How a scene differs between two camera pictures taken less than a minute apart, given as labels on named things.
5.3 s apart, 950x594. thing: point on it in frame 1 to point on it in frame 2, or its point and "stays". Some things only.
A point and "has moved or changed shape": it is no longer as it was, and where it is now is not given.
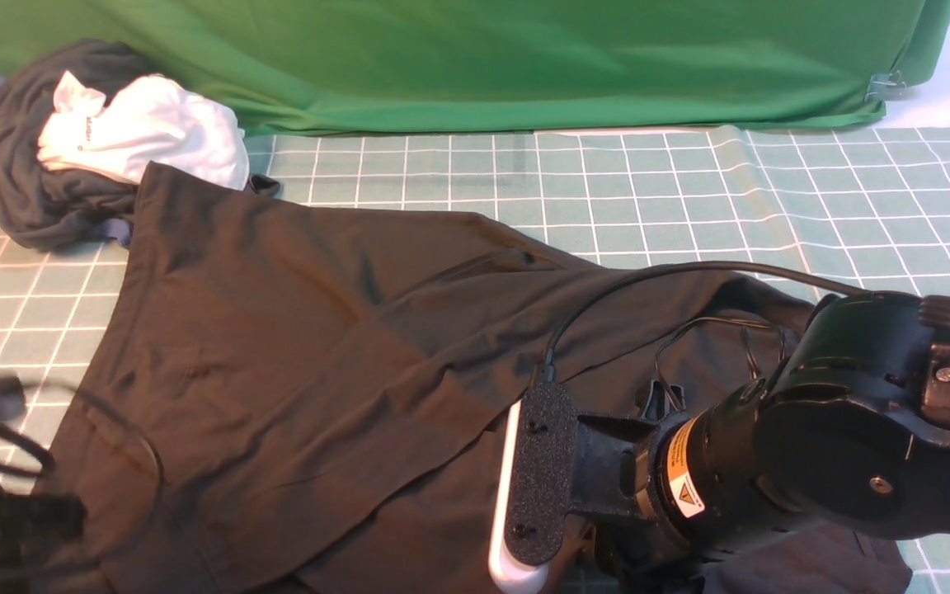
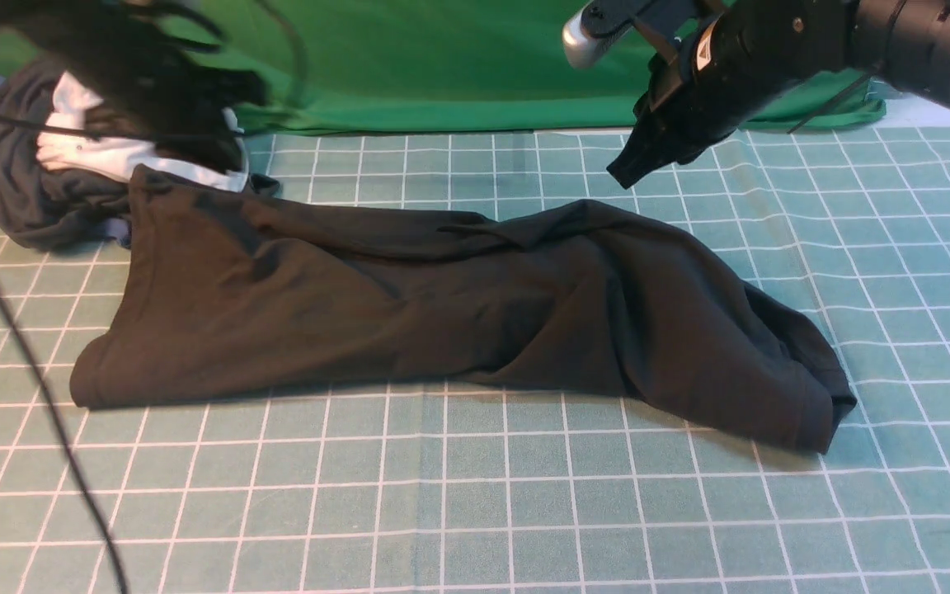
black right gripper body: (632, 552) to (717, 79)
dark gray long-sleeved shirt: (293, 402) has moved or changed shape
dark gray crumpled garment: (35, 205) stays
